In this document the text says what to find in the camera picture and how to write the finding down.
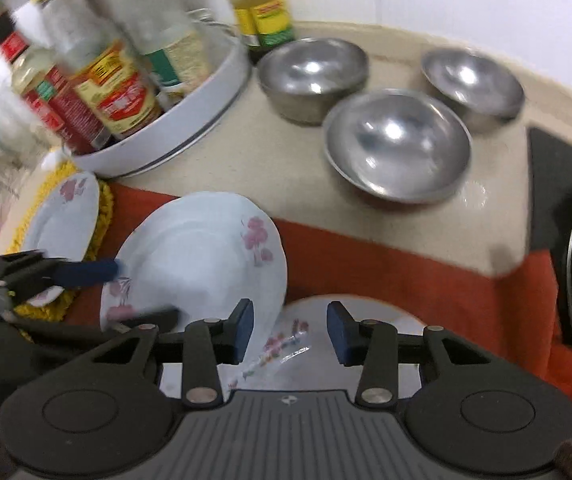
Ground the black gas stove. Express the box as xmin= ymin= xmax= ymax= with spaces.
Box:
xmin=528 ymin=127 xmax=572 ymax=351

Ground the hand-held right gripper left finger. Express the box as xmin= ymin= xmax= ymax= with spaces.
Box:
xmin=78 ymin=299 xmax=255 ymax=410

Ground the stainless steel bowl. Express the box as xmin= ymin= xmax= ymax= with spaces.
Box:
xmin=257 ymin=37 xmax=369 ymax=126
xmin=323 ymin=89 xmax=473 ymax=206
xmin=420 ymin=47 xmax=526 ymax=133

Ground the yellow woven mat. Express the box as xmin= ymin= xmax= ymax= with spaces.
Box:
xmin=8 ymin=160 xmax=117 ymax=343

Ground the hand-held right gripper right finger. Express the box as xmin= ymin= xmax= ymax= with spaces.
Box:
xmin=327 ymin=301 xmax=499 ymax=409

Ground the red cloth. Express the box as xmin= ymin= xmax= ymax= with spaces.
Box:
xmin=63 ymin=182 xmax=572 ymax=461

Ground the white floral plate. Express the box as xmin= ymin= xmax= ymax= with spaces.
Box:
xmin=100 ymin=191 xmax=288 ymax=362
xmin=18 ymin=170 xmax=102 ymax=308
xmin=158 ymin=294 xmax=434 ymax=401

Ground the yellow green label oil bottle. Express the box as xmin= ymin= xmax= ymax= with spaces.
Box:
xmin=221 ymin=0 xmax=299 ymax=63

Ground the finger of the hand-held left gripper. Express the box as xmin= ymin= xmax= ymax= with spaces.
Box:
xmin=0 ymin=307 xmax=182 ymax=343
xmin=0 ymin=251 xmax=128 ymax=306

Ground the purple label glass bottle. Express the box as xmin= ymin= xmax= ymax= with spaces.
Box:
xmin=101 ymin=0 xmax=217 ymax=106

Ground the black cap red label bottle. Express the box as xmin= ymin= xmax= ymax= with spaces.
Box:
xmin=0 ymin=12 xmax=112 ymax=156

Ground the white rotating spice rack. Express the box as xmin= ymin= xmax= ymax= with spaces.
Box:
xmin=63 ymin=7 xmax=254 ymax=181

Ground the yellow cap red label bottle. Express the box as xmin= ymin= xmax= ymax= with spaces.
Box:
xmin=25 ymin=0 xmax=163 ymax=142

